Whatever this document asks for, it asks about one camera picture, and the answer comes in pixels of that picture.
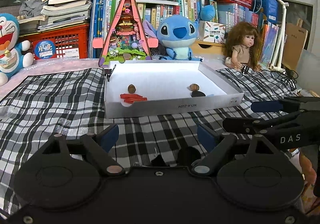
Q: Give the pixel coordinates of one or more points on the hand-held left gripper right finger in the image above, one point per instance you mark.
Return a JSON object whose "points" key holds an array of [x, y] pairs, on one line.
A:
{"points": [[206, 137]]}

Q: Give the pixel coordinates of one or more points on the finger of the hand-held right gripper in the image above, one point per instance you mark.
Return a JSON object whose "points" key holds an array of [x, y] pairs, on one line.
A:
{"points": [[266, 106], [240, 124]]}

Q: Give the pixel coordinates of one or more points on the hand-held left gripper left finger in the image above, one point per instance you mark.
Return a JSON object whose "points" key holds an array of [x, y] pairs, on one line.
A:
{"points": [[110, 136]]}

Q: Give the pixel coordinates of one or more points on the brown walnut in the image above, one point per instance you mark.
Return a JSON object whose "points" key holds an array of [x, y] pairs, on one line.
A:
{"points": [[194, 87], [131, 88]]}

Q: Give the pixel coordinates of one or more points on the white cardboard box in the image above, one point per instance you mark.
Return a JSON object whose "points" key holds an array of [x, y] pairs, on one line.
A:
{"points": [[162, 81]]}

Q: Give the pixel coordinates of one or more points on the person's right hand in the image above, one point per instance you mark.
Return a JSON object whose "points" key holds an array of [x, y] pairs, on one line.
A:
{"points": [[305, 164]]}

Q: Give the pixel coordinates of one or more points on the black white plaid cloth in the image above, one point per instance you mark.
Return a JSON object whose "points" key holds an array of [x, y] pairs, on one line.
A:
{"points": [[62, 104]]}

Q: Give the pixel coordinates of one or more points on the row of thin colourful books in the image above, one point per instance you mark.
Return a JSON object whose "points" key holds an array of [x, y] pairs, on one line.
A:
{"points": [[270, 39]]}

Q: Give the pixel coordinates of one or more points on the brown-haired baby doll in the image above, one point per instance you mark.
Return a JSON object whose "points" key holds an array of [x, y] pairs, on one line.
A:
{"points": [[246, 39]]}

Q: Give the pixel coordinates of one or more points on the brown cardboard sheet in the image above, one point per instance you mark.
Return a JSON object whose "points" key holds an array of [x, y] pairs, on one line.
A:
{"points": [[295, 39]]}

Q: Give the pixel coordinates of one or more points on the wooden drawer box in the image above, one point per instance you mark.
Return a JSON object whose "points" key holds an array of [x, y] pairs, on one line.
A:
{"points": [[207, 50]]}

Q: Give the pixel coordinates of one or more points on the white pipe rack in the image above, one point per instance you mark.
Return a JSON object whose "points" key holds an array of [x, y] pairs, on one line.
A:
{"points": [[283, 26]]}

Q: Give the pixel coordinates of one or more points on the white printed carton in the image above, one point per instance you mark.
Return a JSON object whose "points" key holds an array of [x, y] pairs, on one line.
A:
{"points": [[212, 31]]}

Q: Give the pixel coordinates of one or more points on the blue printed package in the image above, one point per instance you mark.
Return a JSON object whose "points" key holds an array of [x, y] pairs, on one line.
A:
{"points": [[266, 4]]}

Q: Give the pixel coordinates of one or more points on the red plastic crate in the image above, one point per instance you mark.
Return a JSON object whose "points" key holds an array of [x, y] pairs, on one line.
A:
{"points": [[70, 39]]}

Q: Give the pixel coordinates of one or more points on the blue alien plush toy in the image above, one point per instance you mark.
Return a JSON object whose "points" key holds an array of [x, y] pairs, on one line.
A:
{"points": [[175, 34]]}

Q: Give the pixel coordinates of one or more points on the pink triangular miniature house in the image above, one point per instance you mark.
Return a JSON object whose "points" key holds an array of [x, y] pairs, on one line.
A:
{"points": [[125, 26]]}

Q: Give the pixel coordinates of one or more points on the row of upright books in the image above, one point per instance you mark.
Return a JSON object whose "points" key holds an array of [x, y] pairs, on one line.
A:
{"points": [[155, 14]]}

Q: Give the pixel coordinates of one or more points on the stack of lying books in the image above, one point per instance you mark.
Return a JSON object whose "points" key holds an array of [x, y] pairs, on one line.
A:
{"points": [[67, 9]]}

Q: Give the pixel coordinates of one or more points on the blue white cat plush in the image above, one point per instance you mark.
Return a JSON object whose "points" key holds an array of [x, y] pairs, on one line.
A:
{"points": [[10, 39]]}

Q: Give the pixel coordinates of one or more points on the grey crumpled cloth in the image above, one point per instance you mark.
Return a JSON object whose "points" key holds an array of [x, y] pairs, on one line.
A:
{"points": [[32, 7]]}

